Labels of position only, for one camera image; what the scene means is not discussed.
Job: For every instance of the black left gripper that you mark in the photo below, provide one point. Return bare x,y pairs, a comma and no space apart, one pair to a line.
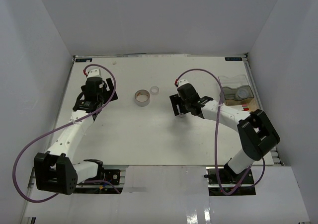
110,86

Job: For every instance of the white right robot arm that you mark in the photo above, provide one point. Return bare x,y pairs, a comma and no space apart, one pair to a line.
257,134

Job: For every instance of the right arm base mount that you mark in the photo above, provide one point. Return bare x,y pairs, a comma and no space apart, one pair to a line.
228,183

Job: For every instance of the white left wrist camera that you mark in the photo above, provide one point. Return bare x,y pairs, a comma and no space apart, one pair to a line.
92,73

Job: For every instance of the small clear tape roll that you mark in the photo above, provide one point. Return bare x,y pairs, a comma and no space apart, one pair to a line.
154,90

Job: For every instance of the clear tiered desk organizer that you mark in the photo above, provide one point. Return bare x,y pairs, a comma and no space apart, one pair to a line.
230,85

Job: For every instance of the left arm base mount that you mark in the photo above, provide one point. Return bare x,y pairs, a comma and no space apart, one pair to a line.
110,182

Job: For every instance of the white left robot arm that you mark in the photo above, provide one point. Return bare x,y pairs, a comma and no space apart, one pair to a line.
55,170

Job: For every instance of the large clear tape roll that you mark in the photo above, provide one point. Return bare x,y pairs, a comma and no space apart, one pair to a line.
142,98

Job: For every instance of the blue label sticker right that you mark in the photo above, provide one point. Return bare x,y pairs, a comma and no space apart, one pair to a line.
233,59

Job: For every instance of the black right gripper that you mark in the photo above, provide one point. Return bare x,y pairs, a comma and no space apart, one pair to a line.
175,101

